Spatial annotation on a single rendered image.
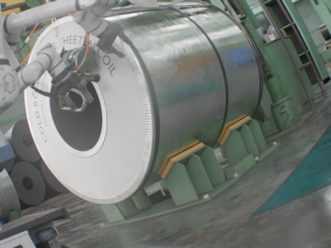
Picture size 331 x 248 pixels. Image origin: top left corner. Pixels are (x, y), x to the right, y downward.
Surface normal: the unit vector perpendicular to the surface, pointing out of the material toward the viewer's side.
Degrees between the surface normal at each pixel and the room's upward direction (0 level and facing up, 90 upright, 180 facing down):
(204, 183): 90
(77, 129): 70
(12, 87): 101
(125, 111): 90
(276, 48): 90
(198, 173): 90
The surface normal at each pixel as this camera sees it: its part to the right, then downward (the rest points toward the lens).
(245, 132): -0.62, 0.25
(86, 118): 0.57, -0.50
